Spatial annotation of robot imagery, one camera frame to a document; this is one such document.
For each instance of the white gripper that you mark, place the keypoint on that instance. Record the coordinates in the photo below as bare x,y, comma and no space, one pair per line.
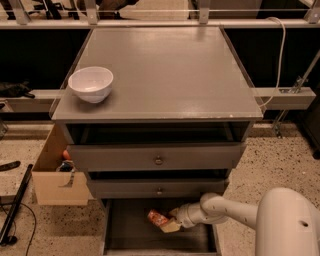
184,215

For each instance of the red coke can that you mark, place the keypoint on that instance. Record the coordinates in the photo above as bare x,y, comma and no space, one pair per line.
157,218

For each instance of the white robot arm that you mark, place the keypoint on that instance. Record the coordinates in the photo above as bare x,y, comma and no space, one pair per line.
284,221

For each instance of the grey bottom drawer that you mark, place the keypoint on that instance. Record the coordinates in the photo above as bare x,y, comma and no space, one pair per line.
128,232

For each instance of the grey drawer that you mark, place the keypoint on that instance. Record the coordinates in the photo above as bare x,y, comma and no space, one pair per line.
128,232
155,188
156,157

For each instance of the grey top drawer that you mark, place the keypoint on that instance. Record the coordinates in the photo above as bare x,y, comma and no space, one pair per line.
156,157

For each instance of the grey middle drawer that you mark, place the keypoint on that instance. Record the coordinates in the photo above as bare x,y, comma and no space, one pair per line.
155,188

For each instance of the grey drawer cabinet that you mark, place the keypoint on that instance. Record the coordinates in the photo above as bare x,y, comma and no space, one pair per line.
172,86

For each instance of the cardboard box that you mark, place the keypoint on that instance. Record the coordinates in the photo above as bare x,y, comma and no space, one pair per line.
53,187

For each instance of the orange ball in box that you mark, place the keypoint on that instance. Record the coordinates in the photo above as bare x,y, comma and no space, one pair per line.
66,155

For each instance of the white bowl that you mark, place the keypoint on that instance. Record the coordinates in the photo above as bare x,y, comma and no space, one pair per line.
91,84

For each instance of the black flat tool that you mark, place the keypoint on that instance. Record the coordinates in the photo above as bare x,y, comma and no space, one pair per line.
9,166

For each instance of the black pole stand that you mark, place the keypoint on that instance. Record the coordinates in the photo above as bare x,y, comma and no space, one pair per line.
4,233

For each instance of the black bag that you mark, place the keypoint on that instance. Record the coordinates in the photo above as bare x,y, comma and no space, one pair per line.
15,90

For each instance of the metal railing beam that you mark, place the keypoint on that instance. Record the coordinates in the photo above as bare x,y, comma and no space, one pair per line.
228,24

